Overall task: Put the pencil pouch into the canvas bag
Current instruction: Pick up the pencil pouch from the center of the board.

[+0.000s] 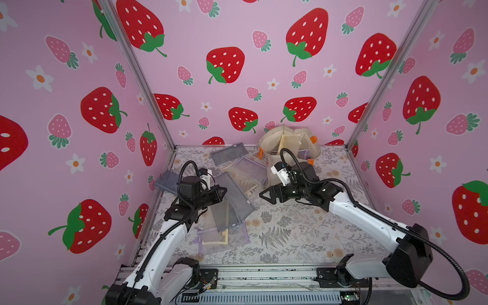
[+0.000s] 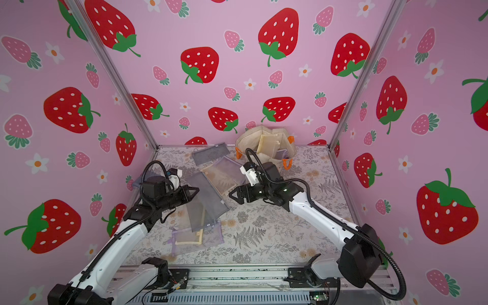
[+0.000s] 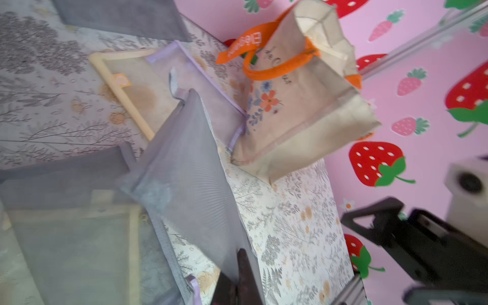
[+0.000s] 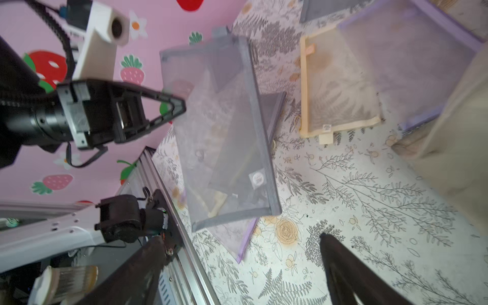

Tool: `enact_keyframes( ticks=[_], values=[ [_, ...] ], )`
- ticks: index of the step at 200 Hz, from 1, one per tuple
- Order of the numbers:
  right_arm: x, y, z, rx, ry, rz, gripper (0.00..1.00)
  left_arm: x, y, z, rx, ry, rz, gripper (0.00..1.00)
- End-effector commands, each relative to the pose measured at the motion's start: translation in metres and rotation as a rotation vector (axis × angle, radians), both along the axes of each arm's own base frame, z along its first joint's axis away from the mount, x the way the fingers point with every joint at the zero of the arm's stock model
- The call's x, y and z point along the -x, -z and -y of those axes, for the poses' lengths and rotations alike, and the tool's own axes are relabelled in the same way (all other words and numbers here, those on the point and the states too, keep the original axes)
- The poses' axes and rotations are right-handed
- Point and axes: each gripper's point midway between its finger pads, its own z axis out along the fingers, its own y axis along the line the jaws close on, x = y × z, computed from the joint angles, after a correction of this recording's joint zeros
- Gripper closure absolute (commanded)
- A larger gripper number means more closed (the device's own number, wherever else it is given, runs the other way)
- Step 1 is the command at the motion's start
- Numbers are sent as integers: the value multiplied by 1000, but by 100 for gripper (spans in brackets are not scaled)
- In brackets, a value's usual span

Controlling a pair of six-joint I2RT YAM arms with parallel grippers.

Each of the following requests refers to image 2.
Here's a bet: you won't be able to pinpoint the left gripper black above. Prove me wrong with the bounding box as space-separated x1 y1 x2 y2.
156 186 199 214

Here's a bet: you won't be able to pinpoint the yellow-trim mesh pouch bottom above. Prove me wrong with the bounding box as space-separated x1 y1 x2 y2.
174 208 205 246

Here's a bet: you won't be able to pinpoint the purple mesh pouch bottom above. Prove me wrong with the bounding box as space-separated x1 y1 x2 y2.
171 222 224 256

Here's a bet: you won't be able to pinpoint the purple mesh pouch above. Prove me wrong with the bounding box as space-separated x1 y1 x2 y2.
210 156 246 186
171 222 224 256

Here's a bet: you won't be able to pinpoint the beige canvas bag orange handles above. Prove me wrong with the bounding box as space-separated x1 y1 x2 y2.
235 126 297 170

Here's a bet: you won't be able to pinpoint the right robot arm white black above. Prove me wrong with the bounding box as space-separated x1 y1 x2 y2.
229 148 407 301

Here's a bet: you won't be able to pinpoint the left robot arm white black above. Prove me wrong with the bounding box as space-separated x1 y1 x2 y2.
47 160 200 304

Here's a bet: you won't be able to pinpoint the yellow-trim pouch under purple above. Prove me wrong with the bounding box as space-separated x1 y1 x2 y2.
202 166 237 196

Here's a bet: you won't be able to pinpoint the purple mesh pouch back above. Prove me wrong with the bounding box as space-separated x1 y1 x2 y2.
210 156 246 186

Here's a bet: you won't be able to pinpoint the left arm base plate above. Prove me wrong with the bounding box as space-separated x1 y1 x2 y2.
144 269 190 290

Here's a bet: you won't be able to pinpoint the aluminium frame rail front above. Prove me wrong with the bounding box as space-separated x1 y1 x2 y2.
81 264 397 292

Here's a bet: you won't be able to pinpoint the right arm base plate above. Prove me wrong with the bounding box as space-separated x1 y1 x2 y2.
284 267 338 288

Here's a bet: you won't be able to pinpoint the left frame post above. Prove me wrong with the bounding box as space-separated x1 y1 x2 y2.
67 0 159 151

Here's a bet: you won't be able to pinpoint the frame post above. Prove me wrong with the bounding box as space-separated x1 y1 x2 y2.
67 0 159 151
328 0 407 152

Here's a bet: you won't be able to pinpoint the right frame post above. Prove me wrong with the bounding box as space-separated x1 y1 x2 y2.
328 0 407 152

